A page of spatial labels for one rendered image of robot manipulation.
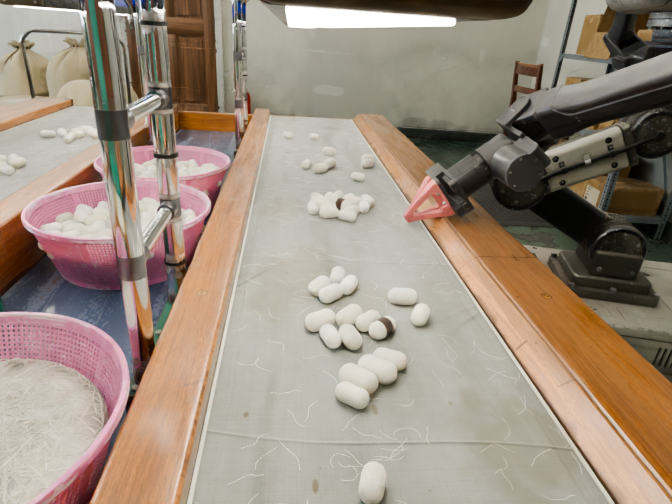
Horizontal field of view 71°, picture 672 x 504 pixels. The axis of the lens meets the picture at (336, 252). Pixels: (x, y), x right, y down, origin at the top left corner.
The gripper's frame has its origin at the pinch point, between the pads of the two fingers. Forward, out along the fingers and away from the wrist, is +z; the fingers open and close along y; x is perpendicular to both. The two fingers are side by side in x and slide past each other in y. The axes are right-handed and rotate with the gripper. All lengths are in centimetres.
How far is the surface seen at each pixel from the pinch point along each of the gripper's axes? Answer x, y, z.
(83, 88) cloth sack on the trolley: -90, -291, 138
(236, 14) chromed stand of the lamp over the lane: -45, -60, 7
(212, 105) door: -26, -467, 110
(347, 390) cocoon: -9.4, 42.4, 12.2
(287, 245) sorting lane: -11.6, 9.0, 17.1
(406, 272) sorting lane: -1.2, 17.2, 4.5
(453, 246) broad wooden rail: 3.0, 11.1, -2.9
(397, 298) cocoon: -4.3, 26.3, 6.3
